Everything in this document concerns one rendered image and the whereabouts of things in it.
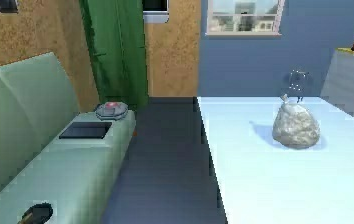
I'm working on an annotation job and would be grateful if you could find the green curtain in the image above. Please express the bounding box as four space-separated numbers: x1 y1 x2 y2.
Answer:
78 0 150 110

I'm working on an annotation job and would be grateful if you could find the dark window white sill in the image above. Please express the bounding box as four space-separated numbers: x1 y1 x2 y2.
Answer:
141 0 170 24

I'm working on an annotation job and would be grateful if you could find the black round object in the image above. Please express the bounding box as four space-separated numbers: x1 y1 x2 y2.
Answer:
17 202 54 224

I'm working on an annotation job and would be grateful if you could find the grey tied bag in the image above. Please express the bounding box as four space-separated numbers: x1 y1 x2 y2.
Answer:
272 93 321 150

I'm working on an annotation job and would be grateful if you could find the grey cabinet yellow top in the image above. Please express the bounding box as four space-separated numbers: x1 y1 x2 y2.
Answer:
320 47 354 127

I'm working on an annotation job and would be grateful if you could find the dark framed wall picture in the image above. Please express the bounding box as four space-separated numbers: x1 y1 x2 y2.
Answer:
0 0 20 20

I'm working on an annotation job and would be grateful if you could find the grey round dish red top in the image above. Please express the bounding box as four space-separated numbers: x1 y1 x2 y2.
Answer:
95 101 129 121

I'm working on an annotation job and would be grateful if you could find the pale blue table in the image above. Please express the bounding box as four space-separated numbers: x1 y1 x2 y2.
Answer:
196 96 354 224

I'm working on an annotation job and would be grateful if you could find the white framed window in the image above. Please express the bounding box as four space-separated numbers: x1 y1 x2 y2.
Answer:
205 0 286 37

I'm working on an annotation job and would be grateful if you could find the pale green sofa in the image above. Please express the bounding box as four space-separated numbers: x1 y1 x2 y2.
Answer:
0 51 137 224

